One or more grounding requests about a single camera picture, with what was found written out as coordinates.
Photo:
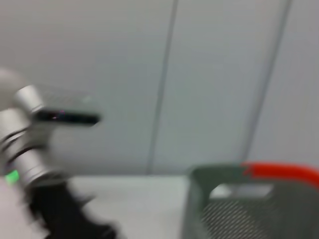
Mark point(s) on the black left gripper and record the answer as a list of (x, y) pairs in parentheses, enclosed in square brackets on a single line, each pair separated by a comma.
[(69, 219)]

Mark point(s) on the grey-green perforated storage basket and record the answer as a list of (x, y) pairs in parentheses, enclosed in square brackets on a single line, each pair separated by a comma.
[(249, 219)]

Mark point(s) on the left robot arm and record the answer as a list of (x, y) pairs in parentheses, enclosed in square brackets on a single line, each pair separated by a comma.
[(27, 164)]

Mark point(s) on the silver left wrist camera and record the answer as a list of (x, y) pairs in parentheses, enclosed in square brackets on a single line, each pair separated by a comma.
[(69, 119)]

